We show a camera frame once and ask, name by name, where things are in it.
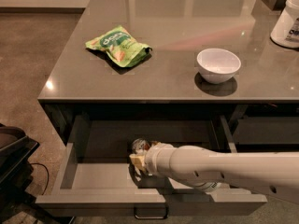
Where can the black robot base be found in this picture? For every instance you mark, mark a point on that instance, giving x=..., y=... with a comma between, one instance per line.
x=15, y=171

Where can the white plastic jar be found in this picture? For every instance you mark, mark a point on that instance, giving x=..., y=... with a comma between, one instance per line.
x=286, y=30

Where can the white bowl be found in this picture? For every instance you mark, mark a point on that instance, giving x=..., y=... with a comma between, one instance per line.
x=217, y=65

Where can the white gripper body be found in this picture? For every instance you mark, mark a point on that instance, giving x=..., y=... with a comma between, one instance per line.
x=151, y=159

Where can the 7up soda can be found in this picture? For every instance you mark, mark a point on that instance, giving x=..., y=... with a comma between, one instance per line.
x=140, y=146

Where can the grey kitchen counter cabinet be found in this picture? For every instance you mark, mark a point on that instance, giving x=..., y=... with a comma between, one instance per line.
x=167, y=84

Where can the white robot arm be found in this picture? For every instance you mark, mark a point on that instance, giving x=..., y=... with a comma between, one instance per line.
x=274, y=174

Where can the open grey top drawer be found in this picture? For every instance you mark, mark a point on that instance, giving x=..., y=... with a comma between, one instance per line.
x=96, y=177

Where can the green chip bag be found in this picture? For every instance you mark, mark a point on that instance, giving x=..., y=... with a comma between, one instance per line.
x=120, y=47

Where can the metal drawer handle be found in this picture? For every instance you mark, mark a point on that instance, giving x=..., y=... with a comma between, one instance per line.
x=151, y=213

